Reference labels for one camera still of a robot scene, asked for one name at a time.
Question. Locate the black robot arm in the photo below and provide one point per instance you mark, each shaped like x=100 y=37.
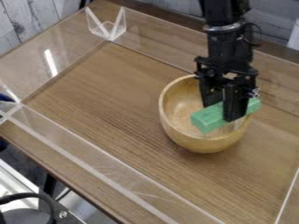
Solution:
x=224 y=12

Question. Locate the light wooden bowl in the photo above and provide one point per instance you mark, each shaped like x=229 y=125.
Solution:
x=178 y=101

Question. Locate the green rectangular block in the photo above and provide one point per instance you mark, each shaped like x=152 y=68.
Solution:
x=208 y=118

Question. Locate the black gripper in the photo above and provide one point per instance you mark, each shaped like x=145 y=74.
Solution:
x=225 y=67

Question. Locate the black metal bracket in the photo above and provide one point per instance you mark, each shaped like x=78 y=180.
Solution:
x=62 y=214

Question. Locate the clear acrylic tray enclosure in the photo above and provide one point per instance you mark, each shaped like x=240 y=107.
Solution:
x=84 y=82

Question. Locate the black table leg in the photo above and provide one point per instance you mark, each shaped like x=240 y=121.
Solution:
x=49 y=185

